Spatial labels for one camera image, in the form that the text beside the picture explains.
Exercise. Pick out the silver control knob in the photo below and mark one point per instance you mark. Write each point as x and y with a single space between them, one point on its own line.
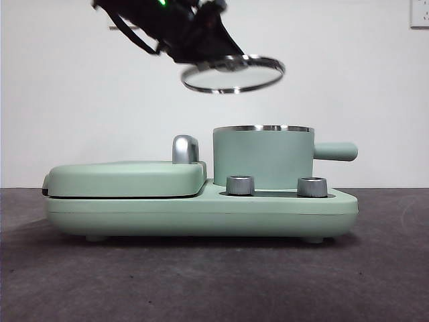
240 185
312 187

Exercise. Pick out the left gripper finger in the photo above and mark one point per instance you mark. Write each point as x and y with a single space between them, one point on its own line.
191 53
221 33

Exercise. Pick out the mint green breakfast machine base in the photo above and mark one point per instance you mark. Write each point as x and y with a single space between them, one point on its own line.
207 214

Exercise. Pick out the mint green griddle cover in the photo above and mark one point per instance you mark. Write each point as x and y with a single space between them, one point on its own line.
127 177

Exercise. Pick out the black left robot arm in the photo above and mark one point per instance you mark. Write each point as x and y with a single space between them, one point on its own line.
181 20

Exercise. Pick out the glass lid with green knob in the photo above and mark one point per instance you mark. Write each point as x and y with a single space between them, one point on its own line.
234 78

